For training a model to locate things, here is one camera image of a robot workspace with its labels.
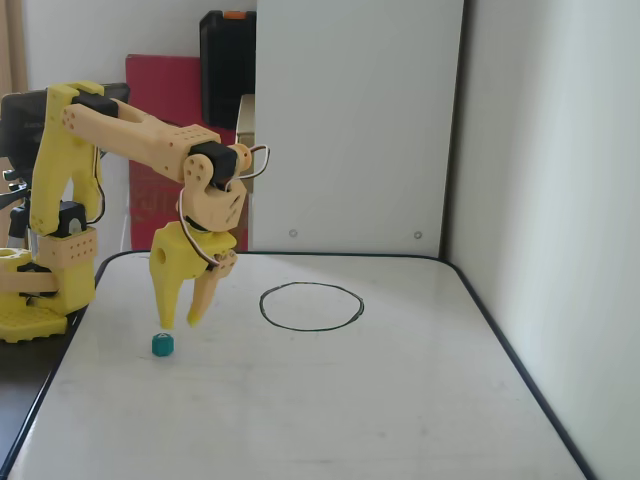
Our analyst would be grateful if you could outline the white upright panel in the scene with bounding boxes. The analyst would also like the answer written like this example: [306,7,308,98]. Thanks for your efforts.
[251,0,467,258]

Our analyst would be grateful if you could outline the black monitor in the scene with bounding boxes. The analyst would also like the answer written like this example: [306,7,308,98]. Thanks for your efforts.
[0,82,132,162]

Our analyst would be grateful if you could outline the small green cube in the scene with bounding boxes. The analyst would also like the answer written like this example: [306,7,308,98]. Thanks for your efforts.
[151,331,179,359]

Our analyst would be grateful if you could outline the beige cardboard box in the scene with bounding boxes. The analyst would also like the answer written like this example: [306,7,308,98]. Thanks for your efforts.
[236,93,258,197]

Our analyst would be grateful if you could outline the yellow fixed gripper finger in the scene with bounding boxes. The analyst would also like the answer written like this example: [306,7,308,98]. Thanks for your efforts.
[150,269,184,329]

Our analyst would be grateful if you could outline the black plastic case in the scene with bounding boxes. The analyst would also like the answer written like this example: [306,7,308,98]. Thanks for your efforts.
[199,9,258,132]

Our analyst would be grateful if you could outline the black camera tripod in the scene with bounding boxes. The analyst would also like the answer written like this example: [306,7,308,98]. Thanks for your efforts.
[0,168,32,251]

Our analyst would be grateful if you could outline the black drawn circle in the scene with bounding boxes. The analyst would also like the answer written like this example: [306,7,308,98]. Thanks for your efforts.
[258,282,366,333]

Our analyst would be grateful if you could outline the beige curtain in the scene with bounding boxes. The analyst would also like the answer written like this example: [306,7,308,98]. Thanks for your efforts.
[0,0,30,97]

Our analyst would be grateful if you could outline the orange moving gripper finger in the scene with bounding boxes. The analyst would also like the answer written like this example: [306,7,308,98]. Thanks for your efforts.
[186,250,239,330]

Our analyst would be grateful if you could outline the red flat board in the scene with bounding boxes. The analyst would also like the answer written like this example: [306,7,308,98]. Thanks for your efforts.
[124,53,250,253]

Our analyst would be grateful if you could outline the striped servo cable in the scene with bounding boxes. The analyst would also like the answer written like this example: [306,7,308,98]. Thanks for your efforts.
[91,143,108,225]
[177,144,272,267]

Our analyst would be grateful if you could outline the white BIC whiteboard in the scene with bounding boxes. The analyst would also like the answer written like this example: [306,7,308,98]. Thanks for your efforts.
[0,251,599,480]

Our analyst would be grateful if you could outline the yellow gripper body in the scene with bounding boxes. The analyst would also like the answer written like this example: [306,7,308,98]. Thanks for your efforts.
[149,222,239,282]

